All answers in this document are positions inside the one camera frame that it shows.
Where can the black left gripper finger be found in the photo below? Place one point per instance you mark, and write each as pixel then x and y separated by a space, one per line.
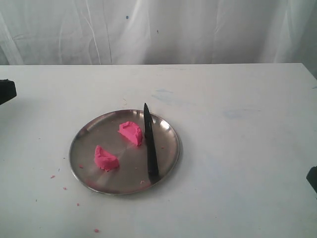
pixel 7 90

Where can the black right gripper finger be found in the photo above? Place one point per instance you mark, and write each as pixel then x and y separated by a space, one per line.
pixel 312 177

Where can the pink play dough lump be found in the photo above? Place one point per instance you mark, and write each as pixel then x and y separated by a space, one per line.
pixel 105 160

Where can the pink play dough piece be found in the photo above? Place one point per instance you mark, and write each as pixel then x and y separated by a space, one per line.
pixel 132 132

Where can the black knife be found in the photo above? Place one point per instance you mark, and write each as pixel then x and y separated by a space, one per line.
pixel 152 162

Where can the white backdrop curtain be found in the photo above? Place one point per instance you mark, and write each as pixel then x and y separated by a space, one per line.
pixel 157 31

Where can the round steel plate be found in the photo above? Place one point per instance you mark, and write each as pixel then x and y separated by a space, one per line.
pixel 131 176

